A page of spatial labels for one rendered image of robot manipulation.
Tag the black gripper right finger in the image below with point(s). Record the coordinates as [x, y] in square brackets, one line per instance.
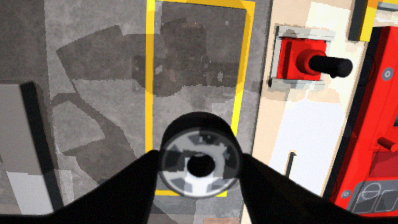
[272, 198]

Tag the yellow tape outline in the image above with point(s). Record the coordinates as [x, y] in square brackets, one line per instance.
[150, 60]

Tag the black tyre with grey rim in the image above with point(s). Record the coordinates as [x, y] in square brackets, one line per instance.
[199, 177]

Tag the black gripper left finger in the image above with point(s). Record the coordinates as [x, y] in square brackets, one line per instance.
[126, 198]

